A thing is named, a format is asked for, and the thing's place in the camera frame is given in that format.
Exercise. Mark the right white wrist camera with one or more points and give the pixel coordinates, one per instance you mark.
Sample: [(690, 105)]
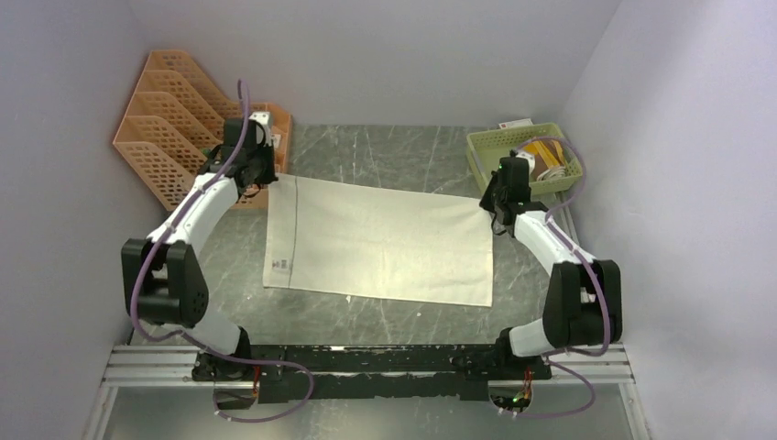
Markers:
[(529, 158)]

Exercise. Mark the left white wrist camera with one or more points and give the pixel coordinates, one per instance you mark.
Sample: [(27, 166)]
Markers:
[(262, 121)]

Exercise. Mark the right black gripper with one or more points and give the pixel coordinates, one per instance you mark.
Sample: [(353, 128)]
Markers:
[(486, 201)]

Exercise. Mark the yellow brown bear towel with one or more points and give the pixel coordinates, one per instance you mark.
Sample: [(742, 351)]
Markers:
[(546, 158)]

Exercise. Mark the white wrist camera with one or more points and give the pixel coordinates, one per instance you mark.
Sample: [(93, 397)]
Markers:
[(262, 121), (529, 158)]

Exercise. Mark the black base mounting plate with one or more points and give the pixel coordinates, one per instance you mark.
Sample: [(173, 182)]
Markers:
[(293, 372)]

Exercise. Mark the aluminium rail frame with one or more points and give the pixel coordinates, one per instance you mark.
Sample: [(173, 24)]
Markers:
[(147, 392)]

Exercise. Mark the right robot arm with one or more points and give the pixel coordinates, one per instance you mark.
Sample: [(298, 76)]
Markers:
[(582, 307)]

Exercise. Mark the white red card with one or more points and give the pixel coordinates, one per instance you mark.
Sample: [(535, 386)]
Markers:
[(524, 122)]

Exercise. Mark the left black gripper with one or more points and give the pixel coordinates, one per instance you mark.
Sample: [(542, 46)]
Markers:
[(268, 176)]

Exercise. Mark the cream white towel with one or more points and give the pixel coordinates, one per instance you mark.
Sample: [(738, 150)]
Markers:
[(333, 237)]

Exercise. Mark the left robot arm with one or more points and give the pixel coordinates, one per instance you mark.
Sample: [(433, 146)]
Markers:
[(166, 292)]

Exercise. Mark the green plastic basket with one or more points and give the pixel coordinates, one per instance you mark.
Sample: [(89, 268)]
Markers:
[(495, 150)]

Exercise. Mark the orange plastic file organizer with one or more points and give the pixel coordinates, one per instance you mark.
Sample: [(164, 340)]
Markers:
[(175, 114)]

